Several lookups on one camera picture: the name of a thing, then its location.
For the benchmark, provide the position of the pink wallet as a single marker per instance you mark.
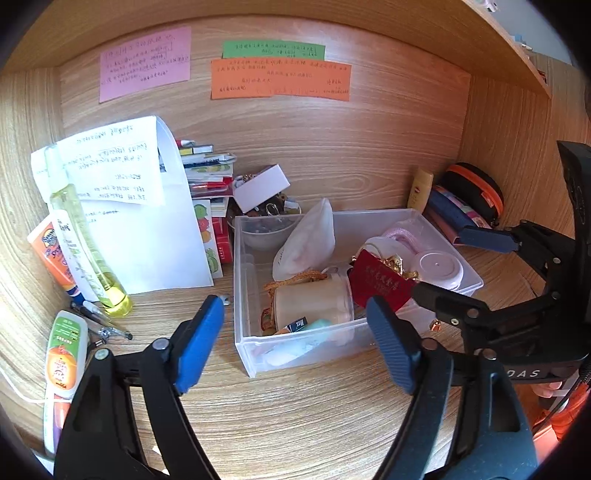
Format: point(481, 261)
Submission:
point(443, 226)

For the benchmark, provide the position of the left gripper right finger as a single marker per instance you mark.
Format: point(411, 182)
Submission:
point(492, 438)

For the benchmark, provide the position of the white paper sheets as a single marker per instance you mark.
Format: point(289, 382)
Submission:
point(131, 184)

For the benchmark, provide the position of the clear plastic storage bin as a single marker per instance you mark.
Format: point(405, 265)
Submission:
point(336, 326)

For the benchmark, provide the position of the white small box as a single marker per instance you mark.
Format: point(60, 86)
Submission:
point(253, 189)

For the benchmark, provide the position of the yellow lotion bottle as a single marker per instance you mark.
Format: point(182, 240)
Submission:
point(420, 190)

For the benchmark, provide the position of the white drawstring cloth pouch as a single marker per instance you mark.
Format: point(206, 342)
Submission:
point(309, 246)

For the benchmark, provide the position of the teal white tube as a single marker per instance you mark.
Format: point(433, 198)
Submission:
point(286, 352)

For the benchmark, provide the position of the stack of booklets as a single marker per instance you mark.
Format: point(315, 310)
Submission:
point(210, 178)

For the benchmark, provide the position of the yellow-green spray bottle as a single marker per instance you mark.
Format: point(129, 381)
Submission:
point(72, 223)

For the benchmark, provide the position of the black orange round case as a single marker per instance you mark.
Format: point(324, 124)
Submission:
point(476, 189)

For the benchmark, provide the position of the orange sunscreen tube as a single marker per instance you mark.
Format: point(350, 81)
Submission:
point(45, 244)

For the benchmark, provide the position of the orange sticky note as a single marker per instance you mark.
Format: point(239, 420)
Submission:
point(265, 77)

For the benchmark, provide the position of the green sticky note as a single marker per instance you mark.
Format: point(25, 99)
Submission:
point(271, 48)

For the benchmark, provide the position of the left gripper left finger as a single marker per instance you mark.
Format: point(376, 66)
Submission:
point(100, 439)

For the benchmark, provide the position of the white bowl of trinkets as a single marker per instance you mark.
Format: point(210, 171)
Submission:
point(272, 223)

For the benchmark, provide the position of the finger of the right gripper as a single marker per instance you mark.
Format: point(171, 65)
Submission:
point(488, 239)
point(449, 306)

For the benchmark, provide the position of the fruit sticker sheet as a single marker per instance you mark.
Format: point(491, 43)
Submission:
point(202, 211)

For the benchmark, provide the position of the blue Max staples box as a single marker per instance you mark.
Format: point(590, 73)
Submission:
point(295, 326)

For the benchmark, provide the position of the pink round kitchen timer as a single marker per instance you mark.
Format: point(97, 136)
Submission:
point(439, 268)

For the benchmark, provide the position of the white orange glue bottle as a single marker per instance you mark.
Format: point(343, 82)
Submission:
point(64, 367)

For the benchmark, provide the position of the red drawstring pouch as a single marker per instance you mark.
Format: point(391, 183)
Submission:
point(371, 277)

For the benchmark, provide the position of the person right hand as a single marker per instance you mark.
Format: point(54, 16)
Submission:
point(547, 390)

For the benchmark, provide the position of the pens and nail clipper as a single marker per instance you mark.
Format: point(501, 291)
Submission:
point(101, 329)

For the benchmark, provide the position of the pink sticky note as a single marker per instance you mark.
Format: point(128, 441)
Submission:
point(150, 61)

